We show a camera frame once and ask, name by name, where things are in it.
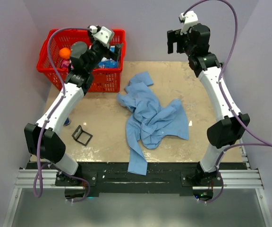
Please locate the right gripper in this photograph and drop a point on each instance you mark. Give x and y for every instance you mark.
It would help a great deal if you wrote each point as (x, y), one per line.
(174, 37)

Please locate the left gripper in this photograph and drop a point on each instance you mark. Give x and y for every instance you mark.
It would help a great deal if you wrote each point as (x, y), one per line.
(110, 55)

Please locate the light blue shirt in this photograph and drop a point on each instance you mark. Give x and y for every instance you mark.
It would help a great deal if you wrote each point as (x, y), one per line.
(149, 121)

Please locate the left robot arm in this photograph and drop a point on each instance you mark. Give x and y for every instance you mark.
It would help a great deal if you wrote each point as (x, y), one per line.
(43, 138)

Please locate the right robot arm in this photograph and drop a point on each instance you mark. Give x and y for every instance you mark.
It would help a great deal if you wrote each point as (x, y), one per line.
(230, 121)

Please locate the white blue box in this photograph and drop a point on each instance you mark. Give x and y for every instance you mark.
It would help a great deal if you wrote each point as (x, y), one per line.
(114, 49)

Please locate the blue plastic bag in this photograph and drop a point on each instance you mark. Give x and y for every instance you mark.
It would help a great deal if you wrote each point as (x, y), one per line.
(108, 64)

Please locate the red plastic basket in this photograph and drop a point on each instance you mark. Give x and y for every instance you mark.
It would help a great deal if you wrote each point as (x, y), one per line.
(105, 80)

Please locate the orange fruit left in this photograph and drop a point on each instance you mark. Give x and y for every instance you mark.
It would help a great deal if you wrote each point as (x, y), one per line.
(65, 53)

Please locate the pink snack packet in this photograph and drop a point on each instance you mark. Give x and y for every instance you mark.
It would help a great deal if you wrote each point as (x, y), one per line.
(66, 64)

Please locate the energy drink can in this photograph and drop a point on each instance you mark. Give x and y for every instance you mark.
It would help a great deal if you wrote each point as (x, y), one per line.
(67, 122)

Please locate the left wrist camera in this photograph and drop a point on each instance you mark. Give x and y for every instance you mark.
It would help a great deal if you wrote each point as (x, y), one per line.
(101, 34)

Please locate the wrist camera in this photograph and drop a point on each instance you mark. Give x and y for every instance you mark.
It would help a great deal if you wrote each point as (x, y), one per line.
(188, 20)
(101, 34)

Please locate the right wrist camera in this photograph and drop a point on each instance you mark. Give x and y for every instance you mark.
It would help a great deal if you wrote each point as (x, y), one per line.
(188, 20)

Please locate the black picture frame stand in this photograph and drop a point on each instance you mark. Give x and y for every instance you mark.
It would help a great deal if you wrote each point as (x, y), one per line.
(78, 133)

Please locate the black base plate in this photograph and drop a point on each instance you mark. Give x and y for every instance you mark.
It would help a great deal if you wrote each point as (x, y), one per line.
(162, 178)

